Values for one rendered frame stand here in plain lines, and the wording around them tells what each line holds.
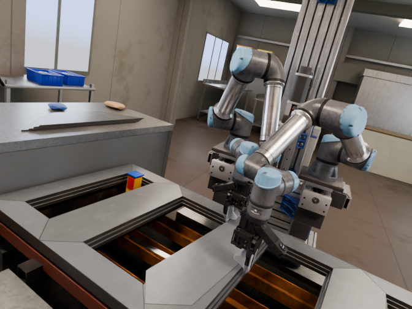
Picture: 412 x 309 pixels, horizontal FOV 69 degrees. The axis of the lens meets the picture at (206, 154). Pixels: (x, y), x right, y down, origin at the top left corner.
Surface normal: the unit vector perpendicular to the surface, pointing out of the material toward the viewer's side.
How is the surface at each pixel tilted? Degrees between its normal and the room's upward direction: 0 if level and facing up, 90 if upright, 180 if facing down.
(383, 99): 90
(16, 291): 0
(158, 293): 0
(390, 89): 90
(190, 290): 0
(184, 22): 90
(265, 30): 90
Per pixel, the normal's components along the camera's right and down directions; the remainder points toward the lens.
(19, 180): 0.84, 0.33
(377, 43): -0.38, 0.19
